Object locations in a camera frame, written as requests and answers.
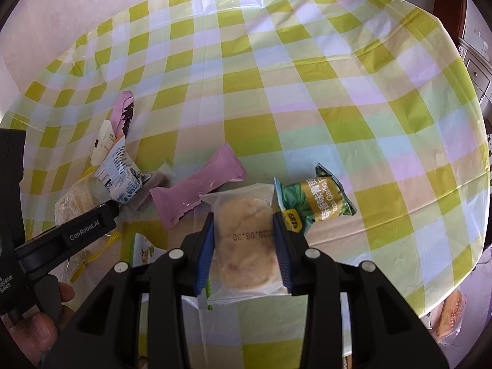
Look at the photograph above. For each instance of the pink bar wrapper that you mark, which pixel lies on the pink bar wrapper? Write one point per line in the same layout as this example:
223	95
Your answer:
122	114
174	202

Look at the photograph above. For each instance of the cream bun blue logo packet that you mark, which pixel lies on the cream bun blue logo packet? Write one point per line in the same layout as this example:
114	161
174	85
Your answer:
84	195

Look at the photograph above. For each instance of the person left hand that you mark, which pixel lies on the person left hand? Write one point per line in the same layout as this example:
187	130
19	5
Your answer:
37	333

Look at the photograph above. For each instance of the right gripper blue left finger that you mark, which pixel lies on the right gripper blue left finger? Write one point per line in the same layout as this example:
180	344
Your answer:
203	254

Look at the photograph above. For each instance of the white green flower packet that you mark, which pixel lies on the white green flower packet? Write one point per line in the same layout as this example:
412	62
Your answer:
144	253

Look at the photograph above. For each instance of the white ornate dressing table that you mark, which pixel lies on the white ornate dressing table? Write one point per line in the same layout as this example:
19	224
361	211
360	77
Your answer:
474	51

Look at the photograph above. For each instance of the white plastic storage bin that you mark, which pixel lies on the white plastic storage bin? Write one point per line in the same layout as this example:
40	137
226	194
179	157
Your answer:
476	288

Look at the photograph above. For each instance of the orange bread clear bag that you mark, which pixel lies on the orange bread clear bag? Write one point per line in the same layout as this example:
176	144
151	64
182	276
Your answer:
445	320

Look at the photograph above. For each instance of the pale biscuit clear packet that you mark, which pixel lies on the pale biscuit clear packet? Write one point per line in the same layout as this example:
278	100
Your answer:
244	244

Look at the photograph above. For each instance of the white orange barcode packet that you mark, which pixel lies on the white orange barcode packet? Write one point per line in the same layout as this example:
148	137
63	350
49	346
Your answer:
119	173

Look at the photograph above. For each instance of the green gold snack packet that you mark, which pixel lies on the green gold snack packet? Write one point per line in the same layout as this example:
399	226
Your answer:
312	200

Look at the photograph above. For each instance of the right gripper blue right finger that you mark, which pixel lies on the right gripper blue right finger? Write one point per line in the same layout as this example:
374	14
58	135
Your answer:
281	237

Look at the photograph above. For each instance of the small cream white packet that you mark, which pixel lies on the small cream white packet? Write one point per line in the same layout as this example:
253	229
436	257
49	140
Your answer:
103	143

